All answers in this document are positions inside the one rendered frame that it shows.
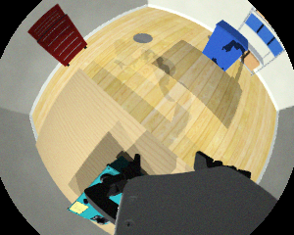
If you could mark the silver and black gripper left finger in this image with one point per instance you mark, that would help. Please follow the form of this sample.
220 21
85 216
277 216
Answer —
98 195

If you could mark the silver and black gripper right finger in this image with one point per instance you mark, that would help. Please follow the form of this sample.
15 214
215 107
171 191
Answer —
203 161

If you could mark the teal control console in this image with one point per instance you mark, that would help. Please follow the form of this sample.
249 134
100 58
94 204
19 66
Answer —
83 208

